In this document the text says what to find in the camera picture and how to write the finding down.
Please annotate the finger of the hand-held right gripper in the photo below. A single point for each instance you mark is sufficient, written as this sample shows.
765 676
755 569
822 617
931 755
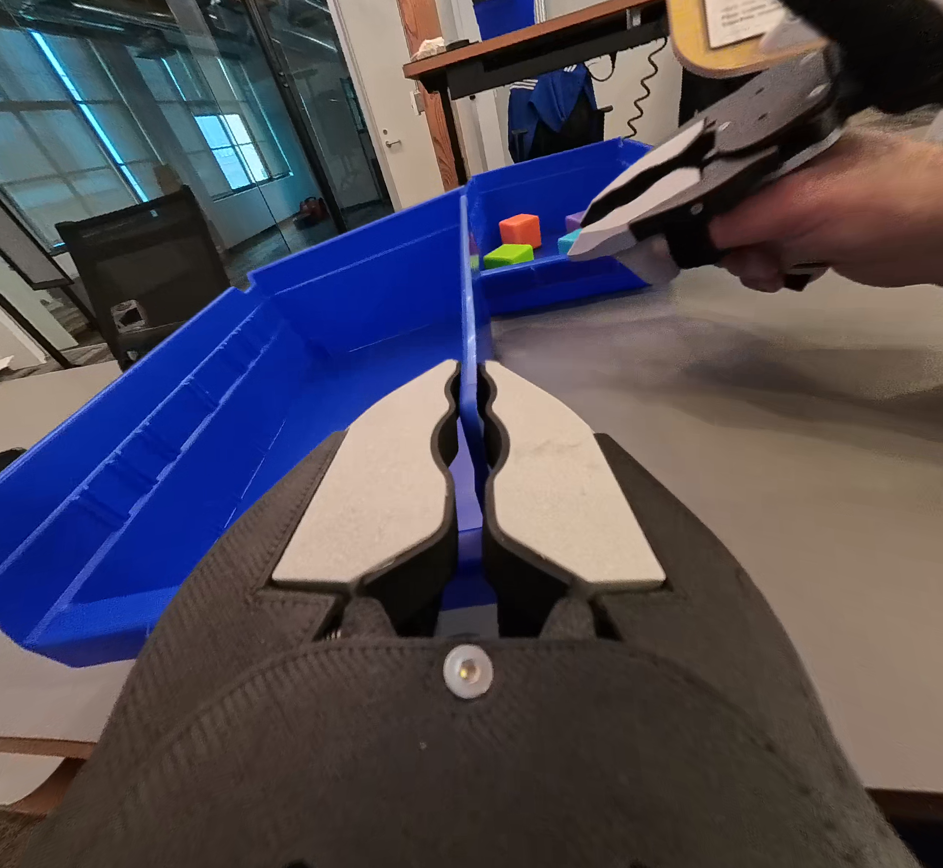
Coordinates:
648 208
656 164

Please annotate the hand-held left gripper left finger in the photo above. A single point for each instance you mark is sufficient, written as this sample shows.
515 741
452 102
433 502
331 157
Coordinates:
368 499

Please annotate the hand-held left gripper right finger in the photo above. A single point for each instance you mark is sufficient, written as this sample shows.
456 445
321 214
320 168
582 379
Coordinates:
567 507

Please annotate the blue plastic bin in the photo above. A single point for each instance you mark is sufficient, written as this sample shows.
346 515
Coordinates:
221 404
560 286

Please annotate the grey desk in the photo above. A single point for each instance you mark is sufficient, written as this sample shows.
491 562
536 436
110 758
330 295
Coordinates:
737 477

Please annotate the person's right hand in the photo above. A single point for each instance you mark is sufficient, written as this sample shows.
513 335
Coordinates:
847 219

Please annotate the purple cube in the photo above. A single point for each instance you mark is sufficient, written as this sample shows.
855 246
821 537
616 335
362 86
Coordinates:
574 221

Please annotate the teal cube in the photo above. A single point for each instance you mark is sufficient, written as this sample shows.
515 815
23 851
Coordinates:
569 243

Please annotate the blue jacket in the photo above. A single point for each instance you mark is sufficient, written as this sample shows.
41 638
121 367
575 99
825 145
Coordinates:
552 109

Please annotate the orange cube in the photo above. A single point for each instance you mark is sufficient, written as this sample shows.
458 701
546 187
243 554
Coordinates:
519 231

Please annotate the green cube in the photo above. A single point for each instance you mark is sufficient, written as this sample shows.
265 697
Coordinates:
508 256

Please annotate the wooden top table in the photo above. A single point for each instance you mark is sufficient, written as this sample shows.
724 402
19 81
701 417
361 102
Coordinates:
530 46

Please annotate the small blue bin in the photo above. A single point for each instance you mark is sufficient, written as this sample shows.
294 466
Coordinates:
508 17

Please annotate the wooden column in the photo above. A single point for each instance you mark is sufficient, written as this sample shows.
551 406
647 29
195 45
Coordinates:
420 13

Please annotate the red floor tool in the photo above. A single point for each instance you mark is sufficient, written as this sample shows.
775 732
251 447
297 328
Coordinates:
311 211

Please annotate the black mesh chair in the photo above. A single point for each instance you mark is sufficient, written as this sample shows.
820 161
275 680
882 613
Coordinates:
147 271

